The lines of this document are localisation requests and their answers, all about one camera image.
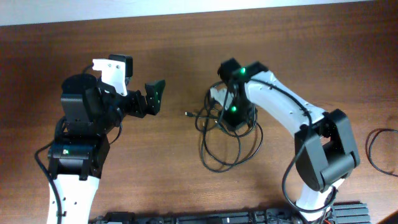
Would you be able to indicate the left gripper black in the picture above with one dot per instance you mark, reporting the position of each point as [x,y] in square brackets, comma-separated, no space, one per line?
[138,104]

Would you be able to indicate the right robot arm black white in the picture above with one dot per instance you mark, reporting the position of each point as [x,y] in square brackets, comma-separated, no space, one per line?
[325,149]

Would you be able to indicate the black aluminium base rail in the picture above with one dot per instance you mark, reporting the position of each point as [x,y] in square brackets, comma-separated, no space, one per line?
[340,213]

